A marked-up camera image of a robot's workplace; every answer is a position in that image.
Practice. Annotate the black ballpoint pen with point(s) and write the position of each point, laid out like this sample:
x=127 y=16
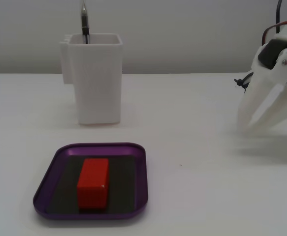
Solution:
x=85 y=22

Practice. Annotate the purple metal tray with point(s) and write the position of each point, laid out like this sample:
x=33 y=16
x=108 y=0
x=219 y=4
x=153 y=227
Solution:
x=123 y=179

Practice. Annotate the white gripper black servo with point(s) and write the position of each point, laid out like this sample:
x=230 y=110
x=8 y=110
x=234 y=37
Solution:
x=261 y=81

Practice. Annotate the red rectangular block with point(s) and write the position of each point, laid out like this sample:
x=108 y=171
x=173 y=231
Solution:
x=92 y=184

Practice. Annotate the white plastic pen holder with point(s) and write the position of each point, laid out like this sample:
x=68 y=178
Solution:
x=99 y=86

